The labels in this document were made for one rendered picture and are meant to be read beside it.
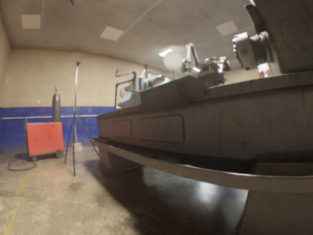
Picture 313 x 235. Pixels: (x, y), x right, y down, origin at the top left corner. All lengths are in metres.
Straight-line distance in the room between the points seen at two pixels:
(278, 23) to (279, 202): 0.81
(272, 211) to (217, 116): 0.56
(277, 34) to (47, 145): 3.48
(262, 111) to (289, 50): 0.33
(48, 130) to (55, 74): 2.36
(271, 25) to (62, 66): 5.11
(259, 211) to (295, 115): 0.45
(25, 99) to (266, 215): 5.22
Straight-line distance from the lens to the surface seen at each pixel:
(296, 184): 0.55
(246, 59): 0.88
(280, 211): 0.73
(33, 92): 4.88
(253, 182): 0.54
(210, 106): 0.71
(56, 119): 3.34
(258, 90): 0.63
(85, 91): 4.91
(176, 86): 0.68
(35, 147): 3.10
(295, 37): 0.76
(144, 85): 1.45
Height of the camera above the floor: 0.68
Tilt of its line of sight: 2 degrees up
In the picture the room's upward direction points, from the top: 4 degrees counter-clockwise
